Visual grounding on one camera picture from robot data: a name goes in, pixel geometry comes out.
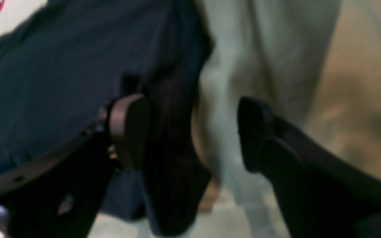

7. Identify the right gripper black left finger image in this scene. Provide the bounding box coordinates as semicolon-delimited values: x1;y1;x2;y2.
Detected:
0;94;149;238

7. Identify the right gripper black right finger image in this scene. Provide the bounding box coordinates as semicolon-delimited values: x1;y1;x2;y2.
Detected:
237;97;381;238

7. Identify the dark navy T-shirt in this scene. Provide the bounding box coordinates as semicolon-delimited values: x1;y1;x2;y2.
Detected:
0;0;211;237

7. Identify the light green table cloth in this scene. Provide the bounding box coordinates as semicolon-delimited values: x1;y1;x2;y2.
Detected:
0;0;381;238

